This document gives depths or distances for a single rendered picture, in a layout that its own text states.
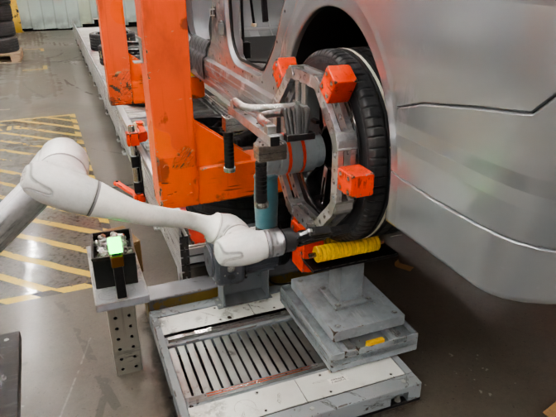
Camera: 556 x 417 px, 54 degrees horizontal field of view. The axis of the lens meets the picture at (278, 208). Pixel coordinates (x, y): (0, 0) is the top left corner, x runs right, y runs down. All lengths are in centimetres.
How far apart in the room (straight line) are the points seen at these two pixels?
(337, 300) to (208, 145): 80
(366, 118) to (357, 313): 81
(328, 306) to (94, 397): 92
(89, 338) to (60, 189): 111
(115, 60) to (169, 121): 193
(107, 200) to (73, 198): 9
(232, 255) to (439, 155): 66
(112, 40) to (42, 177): 261
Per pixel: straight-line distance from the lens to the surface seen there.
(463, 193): 133
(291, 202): 205
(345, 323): 208
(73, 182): 151
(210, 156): 227
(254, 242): 165
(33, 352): 251
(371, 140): 163
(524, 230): 123
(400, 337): 214
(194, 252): 251
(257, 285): 252
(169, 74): 214
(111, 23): 403
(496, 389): 228
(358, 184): 159
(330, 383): 205
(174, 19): 212
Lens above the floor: 143
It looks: 24 degrees down
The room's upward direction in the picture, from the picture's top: straight up
